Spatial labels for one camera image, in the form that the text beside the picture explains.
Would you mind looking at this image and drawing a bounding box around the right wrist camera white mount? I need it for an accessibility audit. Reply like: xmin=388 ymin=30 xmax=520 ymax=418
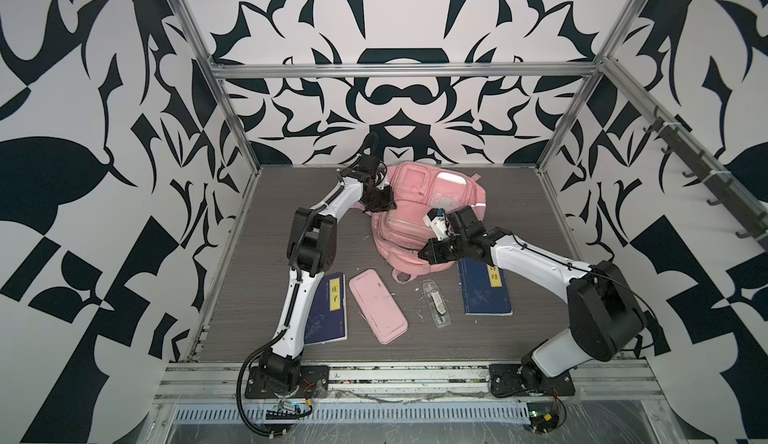
xmin=423 ymin=208 xmax=450 ymax=241

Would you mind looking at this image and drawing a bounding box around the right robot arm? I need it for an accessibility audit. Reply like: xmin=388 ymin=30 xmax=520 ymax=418
xmin=418 ymin=206 xmax=647 ymax=396

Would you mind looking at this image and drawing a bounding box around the left base black cable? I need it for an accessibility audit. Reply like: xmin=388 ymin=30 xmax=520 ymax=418
xmin=235 ymin=329 xmax=295 ymax=439

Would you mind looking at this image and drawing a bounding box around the right circuit board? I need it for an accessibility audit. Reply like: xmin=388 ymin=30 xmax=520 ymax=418
xmin=527 ymin=401 xmax=567 ymax=435

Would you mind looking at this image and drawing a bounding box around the blue book yellow label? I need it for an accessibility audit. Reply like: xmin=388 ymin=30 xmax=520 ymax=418
xmin=458 ymin=258 xmax=513 ymax=316

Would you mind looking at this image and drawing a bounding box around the aluminium frame rail front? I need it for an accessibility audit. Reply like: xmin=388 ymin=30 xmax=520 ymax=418
xmin=153 ymin=360 xmax=665 ymax=403

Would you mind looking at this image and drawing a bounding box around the clear plastic eraser case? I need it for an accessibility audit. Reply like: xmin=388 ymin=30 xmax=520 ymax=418
xmin=422 ymin=279 xmax=451 ymax=329

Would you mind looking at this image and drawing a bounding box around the wall hook rail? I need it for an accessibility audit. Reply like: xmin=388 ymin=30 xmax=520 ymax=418
xmin=644 ymin=105 xmax=767 ymax=252

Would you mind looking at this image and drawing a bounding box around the pink pencil case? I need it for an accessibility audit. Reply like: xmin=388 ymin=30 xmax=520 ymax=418
xmin=349 ymin=269 xmax=408 ymax=345

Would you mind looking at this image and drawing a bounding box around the circuit board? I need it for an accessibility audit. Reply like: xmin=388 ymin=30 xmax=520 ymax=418
xmin=264 ymin=400 xmax=313 ymax=421
xmin=527 ymin=401 xmax=567 ymax=435

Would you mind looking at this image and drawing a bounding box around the left circuit board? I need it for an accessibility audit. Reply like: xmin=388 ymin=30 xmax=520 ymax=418
xmin=264 ymin=400 xmax=313 ymax=421

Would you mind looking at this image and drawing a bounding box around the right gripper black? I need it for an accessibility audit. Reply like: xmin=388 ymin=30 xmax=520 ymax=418
xmin=416 ymin=236 xmax=470 ymax=264

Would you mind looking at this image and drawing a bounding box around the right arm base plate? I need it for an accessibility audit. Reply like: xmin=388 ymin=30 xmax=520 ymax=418
xmin=488 ymin=363 xmax=576 ymax=398

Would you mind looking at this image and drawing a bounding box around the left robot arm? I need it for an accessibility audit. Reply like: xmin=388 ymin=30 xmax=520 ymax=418
xmin=257 ymin=154 xmax=395 ymax=394

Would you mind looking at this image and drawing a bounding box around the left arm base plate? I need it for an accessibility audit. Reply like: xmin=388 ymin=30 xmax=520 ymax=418
xmin=244 ymin=364 xmax=330 ymax=399

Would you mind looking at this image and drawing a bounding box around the pink student backpack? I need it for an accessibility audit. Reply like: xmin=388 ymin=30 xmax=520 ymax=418
xmin=369 ymin=162 xmax=486 ymax=284

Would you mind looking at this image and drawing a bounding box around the blue book left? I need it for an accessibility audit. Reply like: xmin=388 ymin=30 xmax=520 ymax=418
xmin=304 ymin=273 xmax=347 ymax=345

